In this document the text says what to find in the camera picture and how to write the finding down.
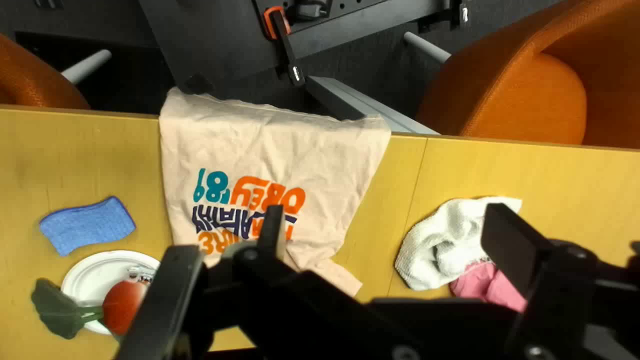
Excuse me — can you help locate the white terry towel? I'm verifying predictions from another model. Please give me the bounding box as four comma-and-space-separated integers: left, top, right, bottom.
394, 195, 526, 293

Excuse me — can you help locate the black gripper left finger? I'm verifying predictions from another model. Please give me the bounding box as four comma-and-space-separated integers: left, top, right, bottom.
116, 205, 362, 360

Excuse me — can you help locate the orange chair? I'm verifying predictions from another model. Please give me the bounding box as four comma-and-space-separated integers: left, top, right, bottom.
403, 0, 640, 150
0, 33, 114, 111

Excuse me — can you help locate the blue cloth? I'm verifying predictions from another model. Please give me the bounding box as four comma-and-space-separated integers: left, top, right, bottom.
37, 195, 138, 259

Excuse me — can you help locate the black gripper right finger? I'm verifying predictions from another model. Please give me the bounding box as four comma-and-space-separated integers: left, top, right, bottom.
481, 202, 640, 360

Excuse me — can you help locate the white paper plate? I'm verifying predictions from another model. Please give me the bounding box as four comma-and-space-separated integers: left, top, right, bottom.
60, 248, 162, 339

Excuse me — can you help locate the black robot mount stand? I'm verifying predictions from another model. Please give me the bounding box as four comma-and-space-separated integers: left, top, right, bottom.
138, 0, 468, 123

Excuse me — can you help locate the red toy tomato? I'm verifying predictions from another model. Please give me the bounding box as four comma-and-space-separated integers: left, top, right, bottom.
101, 278, 151, 339

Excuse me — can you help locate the orange black clamp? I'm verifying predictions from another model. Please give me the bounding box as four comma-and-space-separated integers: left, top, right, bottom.
260, 4, 308, 88

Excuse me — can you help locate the bright pink cloth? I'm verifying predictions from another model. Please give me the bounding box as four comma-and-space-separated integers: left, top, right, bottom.
448, 259, 531, 316

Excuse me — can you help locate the dark green cloth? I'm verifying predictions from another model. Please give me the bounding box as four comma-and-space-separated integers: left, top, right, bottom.
28, 278, 107, 341

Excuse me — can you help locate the light pink printed shirt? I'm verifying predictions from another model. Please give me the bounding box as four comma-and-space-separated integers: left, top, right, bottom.
158, 86, 394, 299

